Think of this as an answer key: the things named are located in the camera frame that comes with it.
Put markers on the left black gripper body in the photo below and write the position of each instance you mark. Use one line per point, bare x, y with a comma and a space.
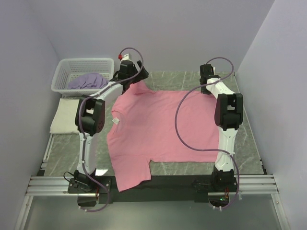
140, 75

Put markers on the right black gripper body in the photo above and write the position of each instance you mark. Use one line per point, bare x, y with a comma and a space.
203, 91

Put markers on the pink t shirt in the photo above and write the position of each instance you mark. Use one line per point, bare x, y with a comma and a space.
161, 126

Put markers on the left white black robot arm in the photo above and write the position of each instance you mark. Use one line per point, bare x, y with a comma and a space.
90, 118

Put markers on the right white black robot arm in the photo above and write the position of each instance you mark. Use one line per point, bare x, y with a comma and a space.
228, 117

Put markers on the purple t shirt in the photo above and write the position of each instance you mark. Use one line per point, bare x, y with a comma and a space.
88, 81

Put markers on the white plastic laundry basket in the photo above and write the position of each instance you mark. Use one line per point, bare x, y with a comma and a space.
71, 68

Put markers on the folded cream cloth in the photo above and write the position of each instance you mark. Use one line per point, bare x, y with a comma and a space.
64, 119

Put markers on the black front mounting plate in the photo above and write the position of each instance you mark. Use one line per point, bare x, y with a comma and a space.
197, 188

